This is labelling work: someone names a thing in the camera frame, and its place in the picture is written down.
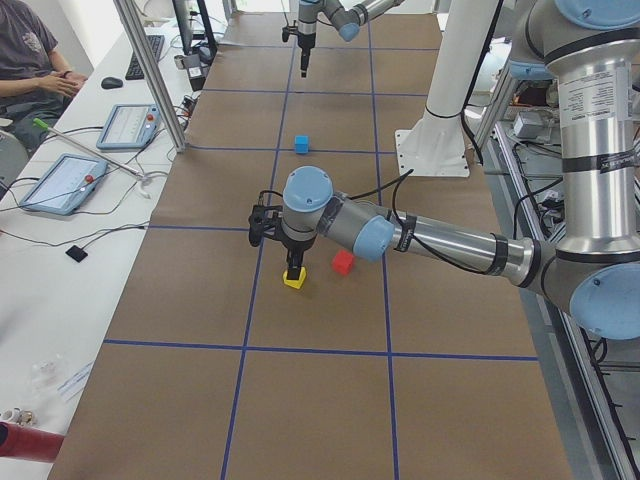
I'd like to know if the metal rod green tip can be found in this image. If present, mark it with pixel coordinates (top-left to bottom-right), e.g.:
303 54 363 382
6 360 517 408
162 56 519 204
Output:
33 118 145 181

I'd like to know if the white camera mast base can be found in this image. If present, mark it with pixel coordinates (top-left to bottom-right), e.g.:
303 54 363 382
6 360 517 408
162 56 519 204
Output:
395 0 502 178

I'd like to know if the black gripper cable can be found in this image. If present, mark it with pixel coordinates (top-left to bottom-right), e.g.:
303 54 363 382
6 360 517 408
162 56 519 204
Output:
258 168 494 275

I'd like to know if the small black square pad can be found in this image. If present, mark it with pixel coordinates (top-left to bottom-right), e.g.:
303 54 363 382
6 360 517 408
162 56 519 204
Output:
65 245 88 263

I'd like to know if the brown paper table cover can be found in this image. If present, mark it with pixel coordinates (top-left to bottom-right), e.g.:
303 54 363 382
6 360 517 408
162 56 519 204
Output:
51 14 572 479

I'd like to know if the blue wooden block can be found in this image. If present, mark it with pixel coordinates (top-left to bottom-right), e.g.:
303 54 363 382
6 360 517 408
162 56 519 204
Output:
294 135 310 155

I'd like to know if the far blue teach pendant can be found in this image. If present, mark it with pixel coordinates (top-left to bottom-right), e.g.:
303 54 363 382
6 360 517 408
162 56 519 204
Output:
96 104 161 151

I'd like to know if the yellow wooden block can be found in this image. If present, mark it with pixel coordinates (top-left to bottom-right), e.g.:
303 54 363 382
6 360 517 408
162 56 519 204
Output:
282 267 307 290

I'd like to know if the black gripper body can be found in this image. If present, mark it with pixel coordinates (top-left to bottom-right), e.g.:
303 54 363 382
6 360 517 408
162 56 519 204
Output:
281 25 313 71
248 204 314 265

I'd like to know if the black keyboard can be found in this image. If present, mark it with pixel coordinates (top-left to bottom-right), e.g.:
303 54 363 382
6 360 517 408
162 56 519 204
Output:
124 34 166 82

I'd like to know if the red wooden block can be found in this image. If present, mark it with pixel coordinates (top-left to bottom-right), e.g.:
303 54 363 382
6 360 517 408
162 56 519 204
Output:
331 250 355 276

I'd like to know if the near blue teach pendant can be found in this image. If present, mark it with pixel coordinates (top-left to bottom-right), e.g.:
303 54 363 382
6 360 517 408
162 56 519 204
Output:
19 154 108 216

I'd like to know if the blue teach pendant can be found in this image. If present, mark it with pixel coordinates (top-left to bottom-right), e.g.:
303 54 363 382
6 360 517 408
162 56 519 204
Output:
96 104 161 151
19 154 108 216

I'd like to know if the red cylinder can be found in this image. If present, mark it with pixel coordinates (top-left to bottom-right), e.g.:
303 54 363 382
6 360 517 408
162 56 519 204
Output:
1 422 65 463

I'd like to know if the aluminium frame post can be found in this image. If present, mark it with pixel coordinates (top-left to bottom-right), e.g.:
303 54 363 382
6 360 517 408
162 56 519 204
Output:
113 0 186 153

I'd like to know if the black computer mouse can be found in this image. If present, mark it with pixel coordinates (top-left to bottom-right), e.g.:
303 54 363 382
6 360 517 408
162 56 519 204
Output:
101 77 124 90

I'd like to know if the seated person grey shirt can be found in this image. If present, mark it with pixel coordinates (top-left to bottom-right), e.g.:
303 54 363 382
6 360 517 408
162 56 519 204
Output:
1 1 87 153

